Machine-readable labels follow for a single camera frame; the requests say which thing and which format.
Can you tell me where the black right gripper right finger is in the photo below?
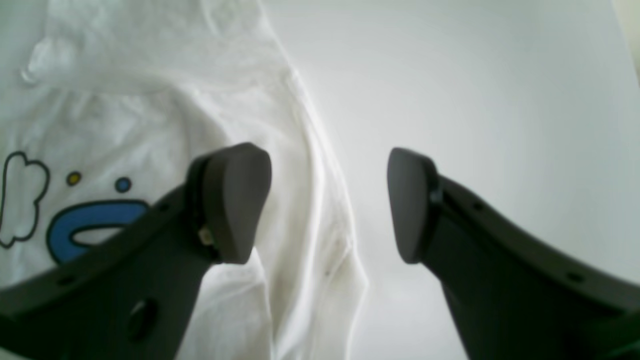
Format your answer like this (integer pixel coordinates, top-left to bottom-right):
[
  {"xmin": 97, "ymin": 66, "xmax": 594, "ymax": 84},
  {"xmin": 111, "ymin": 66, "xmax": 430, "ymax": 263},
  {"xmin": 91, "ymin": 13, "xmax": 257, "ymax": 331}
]
[{"xmin": 387, "ymin": 147, "xmax": 640, "ymax": 360}]

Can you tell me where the white printed T-shirt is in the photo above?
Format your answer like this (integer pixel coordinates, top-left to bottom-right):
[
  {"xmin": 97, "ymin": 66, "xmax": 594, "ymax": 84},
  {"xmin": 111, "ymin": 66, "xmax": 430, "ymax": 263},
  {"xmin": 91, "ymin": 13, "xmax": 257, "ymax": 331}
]
[{"xmin": 1, "ymin": 0, "xmax": 367, "ymax": 360}]

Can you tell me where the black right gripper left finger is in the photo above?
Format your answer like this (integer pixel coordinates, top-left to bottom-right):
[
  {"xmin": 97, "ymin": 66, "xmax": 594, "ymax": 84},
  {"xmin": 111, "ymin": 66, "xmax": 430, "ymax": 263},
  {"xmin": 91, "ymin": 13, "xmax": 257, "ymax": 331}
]
[{"xmin": 1, "ymin": 142, "xmax": 272, "ymax": 360}]

